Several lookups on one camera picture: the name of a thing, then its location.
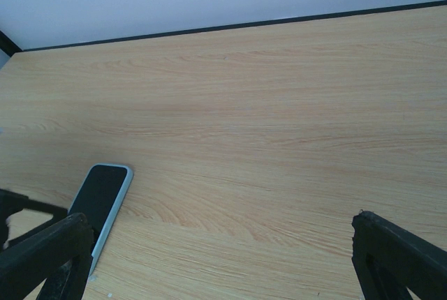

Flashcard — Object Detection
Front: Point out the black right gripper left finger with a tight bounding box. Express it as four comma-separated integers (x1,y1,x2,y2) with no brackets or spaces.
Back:
1,213,94,299

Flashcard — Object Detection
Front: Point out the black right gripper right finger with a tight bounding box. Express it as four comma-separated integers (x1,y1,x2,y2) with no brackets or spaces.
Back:
352,211,446,299

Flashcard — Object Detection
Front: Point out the light blue phone case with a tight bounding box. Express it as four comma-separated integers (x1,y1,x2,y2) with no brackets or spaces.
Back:
89,163,133,274

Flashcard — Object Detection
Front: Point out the black smartphone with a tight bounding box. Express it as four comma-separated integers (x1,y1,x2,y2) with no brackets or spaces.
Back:
68,164,130,243

